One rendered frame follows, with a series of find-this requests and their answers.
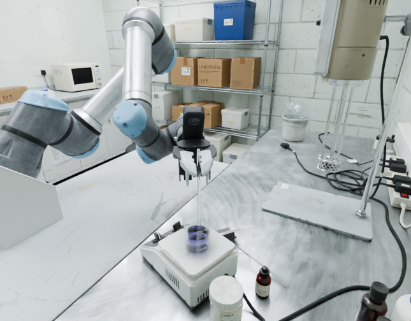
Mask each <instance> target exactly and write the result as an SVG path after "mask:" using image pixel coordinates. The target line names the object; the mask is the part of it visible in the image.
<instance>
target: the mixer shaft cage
mask: <svg viewBox="0 0 411 321"><path fill-rule="evenodd" d="M336 87H337V86H334V88H333V94H332V98H331V104H330V108H329V114H328V120H327V124H326V130H325V134H324V140H323V144H322V150H321V153H320V154H319V155H318V156H317V159H318V163H317V165H316V166H317V168H318V169H320V170H321V171H325V172H329V173H336V172H339V171H340V166H341V163H343V158H342V157H340V151H341V147H342V143H343V137H344V134H345V128H346V125H347V120H348V117H349V111H350V106H351V103H352V98H353V95H354V89H355V87H352V88H351V92H350V97H349V103H348V106H347V111H346V115H345V120H344V124H343V129H342V135H341V138H340V143H339V147H338V152H337V155H335V148H336V142H337V139H338V134H339V130H340V125H341V121H342V116H343V111H344V107H345V102H346V98H347V93H348V89H349V88H348V87H343V90H342V96H341V99H340V100H341V101H340V107H339V110H338V116H337V120H336V125H335V131H334V135H333V140H332V144H331V150H330V153H324V148H325V144H326V138H327V135H328V129H329V123H330V119H331V113H332V109H333V103H334V99H335V93H336ZM329 169H330V170H329Z"/></svg>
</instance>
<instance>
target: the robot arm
mask: <svg viewBox="0 0 411 321"><path fill-rule="evenodd" d="M122 37H123V39H124V41H125V45H124V65H123V66H122V67H121V68H120V69H119V70H118V71H117V72H116V73H115V74H114V75H113V76H112V77H111V78H110V79H109V80H108V81H107V82H106V83H105V84H104V85H103V86H102V87H101V88H100V89H99V90H98V91H97V92H96V93H95V94H94V96H93V97H92V98H91V99H90V100H89V101H88V102H87V103H86V104H85V105H84V106H83V107H82V108H80V109H73V110H72V111H71V112H70V113H67V112H68V111H69V106H68V105H67V104H66V103H64V102H63V101H61V100H59V99H57V98H55V97H53V96H50V95H48V94H46V93H43V92H40V91H37V90H27V91H25V92H24V94H23V95H22V97H21V98H20V99H18V102H17V104H16V105H15V107H14V109H13V110H12V111H11V113H10V114H9V116H8V118H7V119H6V120H5V122H4V124H3V125H2V127H1V128H0V166H2V167H5V168H8V169H11V170H13V171H16V172H19V173H22V174H24V175H27V176H30V177H33V178H37V177H38V175H39V173H40V170H41V163H42V160H43V153H44V151H45V149H46V147H47V146H48V145H49V146H51V147H53V148H55V149H57V150H58V151H60V152H62V153H63V154H65V155H67V156H70V157H73V158H76V159H82V158H86V157H88V156H90V155H92V154H93V153H94V152H95V151H96V150H97V148H98V146H99V143H100V138H99V136H100V135H101V134H102V133H103V130H102V126H103V125H104V124H105V123H106V121H107V120H108V119H109V118H110V117H111V116H112V119H113V123H114V124H115V125H116V126H117V127H118V128H119V130H120V131H121V133H122V134H124V135H125V136H127V137H128V138H130V139H131V140H132V141H134V142H135V143H136V151H137V153H138V155H139V157H140V158H141V159H142V161H143V162H144V163H145V164H151V163H154V162H156V161H159V160H161V159H162V158H164V157H166V156H168V155H170V154H173V158H174V159H178V170H179V181H180V182H181V179H180V175H181V176H184V180H186V186H189V180H192V176H193V177H194V178H195V177H198V170H197V149H200V175H201V177H204V176H206V185H208V178H209V180H211V168H212V166H213V159H214V158H215V157H216V156H217V149H216V148H215V147H214V145H211V144H210V141H208V140H206V139H205V135H204V132H203V128H204V122H205V111H204V107H202V106H184V108H183V115H182V116H181V117H179V118H178V120H177V121H176V122H175V123H174V124H171V125H170V126H168V127H166V128H164V129H162V130H161V129H160V128H159V127H158V125H157V124H156V123H155V122H154V121H153V120H152V77H155V76H156V75H163V74H164V73H167V72H169V71H170V70H171V69H172V68H173V66H174V65H175V62H176V60H177V53H176V50H175V47H174V44H173V43H172V41H171V40H170V38H169V36H168V33H167V32H166V30H165V28H164V26H163V24H162V21H161V19H160V18H159V16H158V15H157V14H156V13H155V12H154V11H152V10H151V9H149V8H146V7H143V6H138V7H134V8H132V9H130V10H129V11H128V12H127V13H126V14H125V16H124V19H123V21H122Z"/></svg>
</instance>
